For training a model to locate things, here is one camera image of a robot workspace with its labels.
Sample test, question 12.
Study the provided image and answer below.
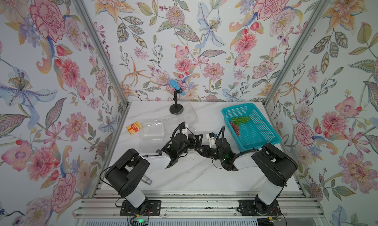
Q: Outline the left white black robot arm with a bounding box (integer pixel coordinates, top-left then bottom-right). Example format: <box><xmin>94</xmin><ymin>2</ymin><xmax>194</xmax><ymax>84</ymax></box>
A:
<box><xmin>100</xmin><ymin>122</ymin><xmax>203</xmax><ymax>218</ymax></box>

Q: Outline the blue microphone on black stand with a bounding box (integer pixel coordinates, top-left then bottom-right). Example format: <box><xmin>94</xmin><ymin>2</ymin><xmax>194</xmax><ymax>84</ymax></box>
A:
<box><xmin>169</xmin><ymin>80</ymin><xmax>185</xmax><ymax>115</ymax></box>

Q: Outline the grey metal cylinder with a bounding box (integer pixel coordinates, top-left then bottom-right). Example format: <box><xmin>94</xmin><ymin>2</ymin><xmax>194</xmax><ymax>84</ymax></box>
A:
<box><xmin>126</xmin><ymin>166</ymin><xmax>152</xmax><ymax>185</ymax></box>

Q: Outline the orange yellow snack packet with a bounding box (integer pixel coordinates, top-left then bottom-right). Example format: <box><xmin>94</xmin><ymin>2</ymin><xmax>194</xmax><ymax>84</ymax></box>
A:
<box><xmin>127</xmin><ymin>122</ymin><xmax>142</xmax><ymax>135</ymax></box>

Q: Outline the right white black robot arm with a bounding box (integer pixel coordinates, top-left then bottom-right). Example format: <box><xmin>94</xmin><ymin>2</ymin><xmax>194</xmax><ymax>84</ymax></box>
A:
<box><xmin>195</xmin><ymin>133</ymin><xmax>298</xmax><ymax>217</ymax></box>

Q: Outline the red grape bunch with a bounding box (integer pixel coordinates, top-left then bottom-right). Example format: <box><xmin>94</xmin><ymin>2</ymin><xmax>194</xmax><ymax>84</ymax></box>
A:
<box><xmin>230</xmin><ymin>121</ymin><xmax>239</xmax><ymax>136</ymax></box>

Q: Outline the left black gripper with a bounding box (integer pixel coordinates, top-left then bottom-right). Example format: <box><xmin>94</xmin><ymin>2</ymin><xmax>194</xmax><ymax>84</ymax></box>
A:
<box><xmin>176</xmin><ymin>133</ymin><xmax>203</xmax><ymax>158</ymax></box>

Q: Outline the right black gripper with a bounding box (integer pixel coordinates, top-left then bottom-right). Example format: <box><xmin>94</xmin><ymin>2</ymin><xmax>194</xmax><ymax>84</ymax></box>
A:
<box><xmin>195</xmin><ymin>145</ymin><xmax>226</xmax><ymax>163</ymax></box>

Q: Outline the aluminium rail base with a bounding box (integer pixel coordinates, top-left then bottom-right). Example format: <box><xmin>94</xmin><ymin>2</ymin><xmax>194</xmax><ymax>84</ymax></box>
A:
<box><xmin>73</xmin><ymin>190</ymin><xmax>329</xmax><ymax>226</ymax></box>

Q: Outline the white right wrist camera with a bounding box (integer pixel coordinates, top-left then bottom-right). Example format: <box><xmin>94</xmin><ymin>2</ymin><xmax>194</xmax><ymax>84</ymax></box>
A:
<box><xmin>206</xmin><ymin>132</ymin><xmax>217</xmax><ymax>148</ymax></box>

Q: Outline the clear clamshell container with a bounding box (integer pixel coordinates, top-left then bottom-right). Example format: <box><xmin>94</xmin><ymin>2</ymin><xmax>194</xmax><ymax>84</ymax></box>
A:
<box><xmin>163</xmin><ymin>103</ymin><xmax>199</xmax><ymax>127</ymax></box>
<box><xmin>140</xmin><ymin>119</ymin><xmax>165</xmax><ymax>142</ymax></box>

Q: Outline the teal plastic mesh basket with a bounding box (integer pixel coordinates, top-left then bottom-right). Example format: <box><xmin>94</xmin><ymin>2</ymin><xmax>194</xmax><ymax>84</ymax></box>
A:
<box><xmin>221</xmin><ymin>103</ymin><xmax>281</xmax><ymax>152</ymax></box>

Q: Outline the green grape bunch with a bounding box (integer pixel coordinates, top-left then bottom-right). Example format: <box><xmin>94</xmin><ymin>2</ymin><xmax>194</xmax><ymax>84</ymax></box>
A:
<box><xmin>232</xmin><ymin>116</ymin><xmax>251</xmax><ymax>126</ymax></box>

